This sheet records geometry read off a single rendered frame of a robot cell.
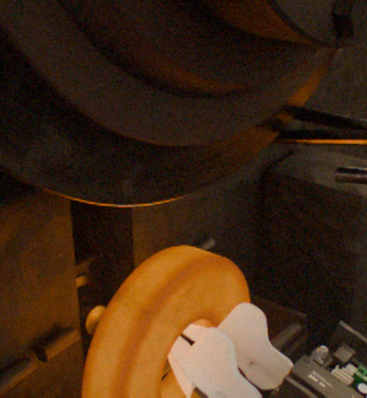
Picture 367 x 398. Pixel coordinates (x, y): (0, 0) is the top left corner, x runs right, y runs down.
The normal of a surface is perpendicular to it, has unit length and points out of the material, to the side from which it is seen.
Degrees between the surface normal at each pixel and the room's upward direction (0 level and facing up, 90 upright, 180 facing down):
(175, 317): 90
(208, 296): 90
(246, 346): 87
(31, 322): 90
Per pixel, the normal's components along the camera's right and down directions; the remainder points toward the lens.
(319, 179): -0.24, -0.70
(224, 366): -0.64, 0.32
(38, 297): 0.80, 0.26
